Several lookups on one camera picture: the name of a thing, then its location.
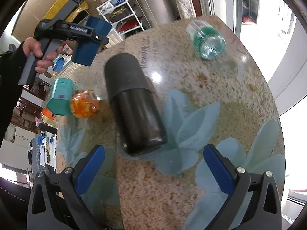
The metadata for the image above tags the white wire shelf rack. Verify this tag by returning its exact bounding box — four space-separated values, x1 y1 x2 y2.
96 0 145 41

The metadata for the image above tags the orange candy jar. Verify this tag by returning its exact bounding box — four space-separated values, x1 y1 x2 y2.
70 90 99 118

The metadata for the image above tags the teal hexagonal tin box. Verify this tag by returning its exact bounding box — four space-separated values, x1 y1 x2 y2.
46 78 76 116

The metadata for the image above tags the person's left hand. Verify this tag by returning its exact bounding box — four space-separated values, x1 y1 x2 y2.
22 37 63 73

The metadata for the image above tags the clear green glass jar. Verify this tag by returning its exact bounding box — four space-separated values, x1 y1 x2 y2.
186 20 226 60

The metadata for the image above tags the black cylindrical speaker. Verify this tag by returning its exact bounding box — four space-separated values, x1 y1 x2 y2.
105 53 168 156

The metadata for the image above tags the dark blue plastic cup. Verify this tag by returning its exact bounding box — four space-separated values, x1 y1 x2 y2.
71 17 112 67

